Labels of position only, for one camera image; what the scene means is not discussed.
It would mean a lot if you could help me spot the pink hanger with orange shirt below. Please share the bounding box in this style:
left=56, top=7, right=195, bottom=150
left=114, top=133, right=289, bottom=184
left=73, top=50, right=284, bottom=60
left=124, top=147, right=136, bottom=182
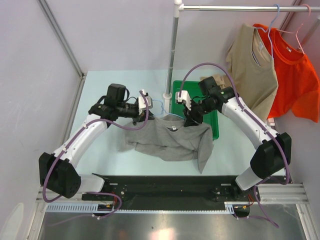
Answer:
left=275, top=3, right=312, bottom=55

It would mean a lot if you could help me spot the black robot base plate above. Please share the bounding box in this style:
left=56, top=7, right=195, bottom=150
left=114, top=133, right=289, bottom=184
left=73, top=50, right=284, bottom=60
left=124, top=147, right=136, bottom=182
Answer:
left=81, top=173, right=293, bottom=211

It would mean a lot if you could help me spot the metal clothes rack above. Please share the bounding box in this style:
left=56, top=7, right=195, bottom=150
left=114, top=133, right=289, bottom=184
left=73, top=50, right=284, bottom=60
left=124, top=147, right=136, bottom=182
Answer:
left=163, top=0, right=320, bottom=114

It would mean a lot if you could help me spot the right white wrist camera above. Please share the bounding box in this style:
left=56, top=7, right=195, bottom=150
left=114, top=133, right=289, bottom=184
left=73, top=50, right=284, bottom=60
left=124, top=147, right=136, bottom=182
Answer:
left=174, top=90, right=192, bottom=111

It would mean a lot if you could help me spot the aluminium frame rail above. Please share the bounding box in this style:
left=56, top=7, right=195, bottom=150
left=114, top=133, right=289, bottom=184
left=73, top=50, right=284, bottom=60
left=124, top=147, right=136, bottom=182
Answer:
left=35, top=183, right=309, bottom=205

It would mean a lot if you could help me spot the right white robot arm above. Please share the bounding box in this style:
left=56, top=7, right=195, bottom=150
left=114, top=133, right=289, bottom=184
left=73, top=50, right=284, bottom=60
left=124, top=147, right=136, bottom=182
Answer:
left=175, top=76, right=292, bottom=201

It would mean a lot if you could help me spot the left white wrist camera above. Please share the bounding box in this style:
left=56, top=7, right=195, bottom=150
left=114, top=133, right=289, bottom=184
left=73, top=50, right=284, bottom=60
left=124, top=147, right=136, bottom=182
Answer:
left=137, top=89, right=153, bottom=114

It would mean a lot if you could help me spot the light blue hanger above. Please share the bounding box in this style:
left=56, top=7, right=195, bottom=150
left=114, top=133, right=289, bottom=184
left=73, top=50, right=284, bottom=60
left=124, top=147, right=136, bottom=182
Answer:
left=152, top=99, right=185, bottom=120

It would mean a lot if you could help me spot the grey t shirt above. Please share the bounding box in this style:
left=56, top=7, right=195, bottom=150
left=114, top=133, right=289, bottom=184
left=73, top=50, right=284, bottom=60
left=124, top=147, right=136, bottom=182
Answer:
left=117, top=114, right=214, bottom=174

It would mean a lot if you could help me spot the beige t shirt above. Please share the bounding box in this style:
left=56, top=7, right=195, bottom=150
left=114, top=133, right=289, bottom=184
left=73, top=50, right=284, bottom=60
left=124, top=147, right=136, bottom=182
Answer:
left=198, top=23, right=279, bottom=123

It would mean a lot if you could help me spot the purple cable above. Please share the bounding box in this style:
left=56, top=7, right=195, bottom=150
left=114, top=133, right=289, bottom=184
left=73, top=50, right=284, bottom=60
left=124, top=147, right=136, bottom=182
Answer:
left=41, top=90, right=151, bottom=227
left=178, top=62, right=291, bottom=229

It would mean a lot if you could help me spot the aluminium corner post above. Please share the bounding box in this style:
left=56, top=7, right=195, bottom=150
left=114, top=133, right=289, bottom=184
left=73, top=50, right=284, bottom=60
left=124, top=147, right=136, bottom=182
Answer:
left=36, top=0, right=87, bottom=108

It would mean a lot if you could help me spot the orange t shirt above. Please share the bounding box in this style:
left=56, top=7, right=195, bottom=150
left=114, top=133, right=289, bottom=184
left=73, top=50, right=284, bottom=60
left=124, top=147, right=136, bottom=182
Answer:
left=268, top=28, right=320, bottom=123

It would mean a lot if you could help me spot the blue hanger with beige shirt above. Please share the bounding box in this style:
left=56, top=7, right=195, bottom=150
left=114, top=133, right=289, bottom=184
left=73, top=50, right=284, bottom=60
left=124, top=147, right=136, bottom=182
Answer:
left=252, top=3, right=280, bottom=63

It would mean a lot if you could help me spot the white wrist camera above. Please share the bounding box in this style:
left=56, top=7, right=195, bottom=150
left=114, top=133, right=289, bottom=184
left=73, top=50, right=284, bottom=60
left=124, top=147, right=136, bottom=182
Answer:
left=137, top=89, right=153, bottom=114
left=174, top=90, right=192, bottom=111

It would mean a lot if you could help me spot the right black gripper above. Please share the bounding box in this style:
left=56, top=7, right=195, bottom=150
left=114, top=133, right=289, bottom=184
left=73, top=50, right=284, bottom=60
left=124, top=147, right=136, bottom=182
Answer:
left=183, top=97, right=216, bottom=127

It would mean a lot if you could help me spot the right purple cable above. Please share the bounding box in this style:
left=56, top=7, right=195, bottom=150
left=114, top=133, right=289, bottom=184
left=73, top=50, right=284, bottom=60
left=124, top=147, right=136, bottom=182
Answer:
left=178, top=62, right=291, bottom=229

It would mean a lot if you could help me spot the white slotted cable duct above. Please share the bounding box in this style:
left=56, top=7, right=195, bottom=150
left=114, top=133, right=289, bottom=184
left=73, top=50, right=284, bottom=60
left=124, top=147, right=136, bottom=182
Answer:
left=46, top=201, right=251, bottom=215

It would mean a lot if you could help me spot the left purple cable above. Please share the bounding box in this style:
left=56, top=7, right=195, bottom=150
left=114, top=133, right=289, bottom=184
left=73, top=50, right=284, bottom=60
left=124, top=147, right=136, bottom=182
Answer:
left=41, top=90, right=151, bottom=227

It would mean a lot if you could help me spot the green plastic bin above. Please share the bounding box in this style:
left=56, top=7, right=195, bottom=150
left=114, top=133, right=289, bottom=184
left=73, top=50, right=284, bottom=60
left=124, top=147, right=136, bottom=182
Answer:
left=170, top=80, right=219, bottom=140

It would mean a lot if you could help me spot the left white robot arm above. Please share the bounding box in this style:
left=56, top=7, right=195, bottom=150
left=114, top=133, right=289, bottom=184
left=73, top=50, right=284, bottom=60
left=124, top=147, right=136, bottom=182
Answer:
left=38, top=83, right=153, bottom=203

